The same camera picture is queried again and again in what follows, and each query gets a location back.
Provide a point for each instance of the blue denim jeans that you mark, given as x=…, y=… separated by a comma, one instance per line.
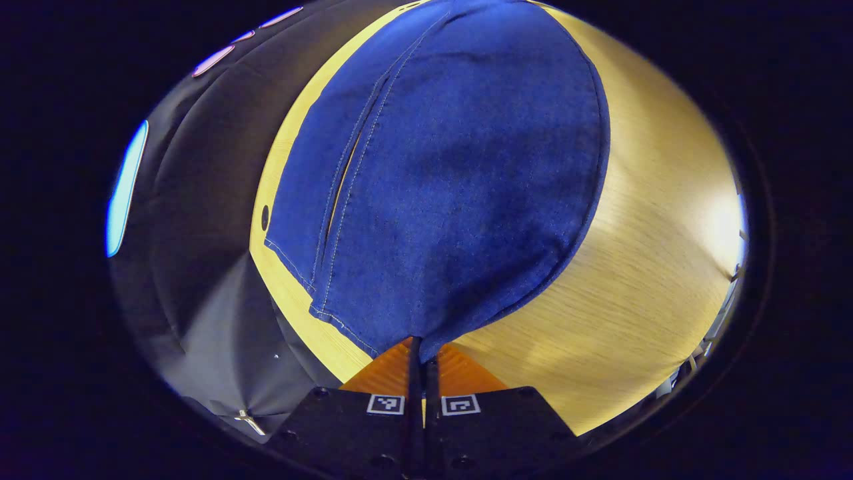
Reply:
x=453, y=186

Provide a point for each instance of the black table grommet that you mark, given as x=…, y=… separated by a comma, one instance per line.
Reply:
x=265, y=217

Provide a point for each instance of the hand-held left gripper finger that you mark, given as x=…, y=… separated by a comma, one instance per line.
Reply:
x=432, y=400
x=416, y=380

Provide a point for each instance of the small silver clip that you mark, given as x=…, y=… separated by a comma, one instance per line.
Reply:
x=250, y=421

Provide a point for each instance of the black backdrop cloth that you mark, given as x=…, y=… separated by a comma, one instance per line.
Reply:
x=200, y=166

